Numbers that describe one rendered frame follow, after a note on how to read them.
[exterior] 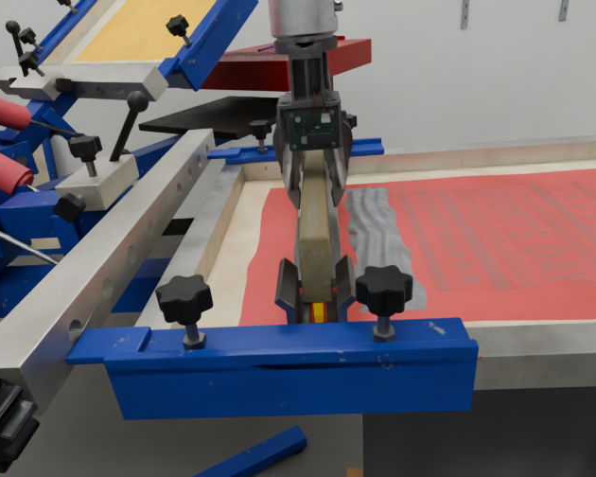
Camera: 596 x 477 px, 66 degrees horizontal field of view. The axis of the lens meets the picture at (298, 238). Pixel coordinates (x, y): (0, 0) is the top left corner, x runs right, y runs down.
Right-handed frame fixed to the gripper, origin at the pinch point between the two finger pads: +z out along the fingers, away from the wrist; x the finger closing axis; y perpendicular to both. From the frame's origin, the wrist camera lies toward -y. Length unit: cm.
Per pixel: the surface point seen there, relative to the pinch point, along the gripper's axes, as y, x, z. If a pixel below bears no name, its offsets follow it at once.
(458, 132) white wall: -200, 77, 48
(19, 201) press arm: 0.9, -41.0, -2.3
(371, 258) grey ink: 8.1, 6.6, 5.6
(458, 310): 18.5, 14.5, 6.3
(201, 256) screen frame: 10.1, -14.1, 2.9
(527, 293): 16.0, 22.5, 6.3
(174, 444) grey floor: -43, -53, 102
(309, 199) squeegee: 11.0, -0.5, -4.2
